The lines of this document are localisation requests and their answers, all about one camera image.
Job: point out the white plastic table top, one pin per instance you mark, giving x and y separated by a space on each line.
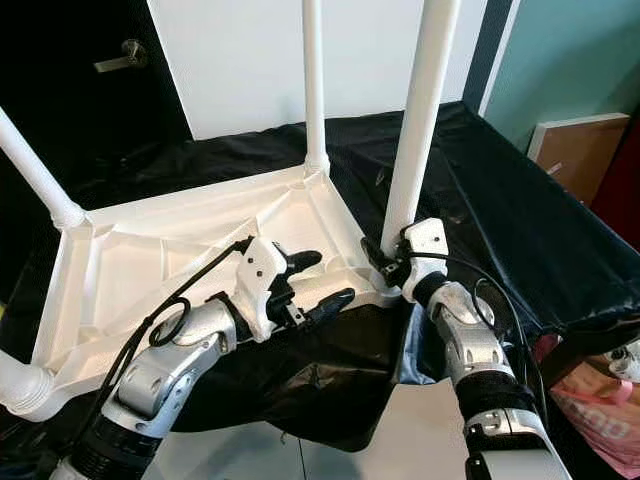
130 275

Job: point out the pink plastic bag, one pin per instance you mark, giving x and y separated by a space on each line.
605 425

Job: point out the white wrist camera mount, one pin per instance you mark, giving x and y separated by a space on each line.
425 240
260 275

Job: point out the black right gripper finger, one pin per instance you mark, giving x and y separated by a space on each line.
376 258

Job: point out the dark red fabric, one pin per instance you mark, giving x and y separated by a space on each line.
618 185

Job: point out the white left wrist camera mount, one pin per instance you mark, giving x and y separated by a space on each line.
260 275

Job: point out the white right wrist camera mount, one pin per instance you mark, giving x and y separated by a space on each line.
425 240

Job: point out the white plastic table leg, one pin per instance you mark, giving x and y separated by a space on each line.
40 170
420 110
22 385
315 80

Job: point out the brown wooden board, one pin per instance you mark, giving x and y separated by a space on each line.
575 155

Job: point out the black plastic table cover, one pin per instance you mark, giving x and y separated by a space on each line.
520 220

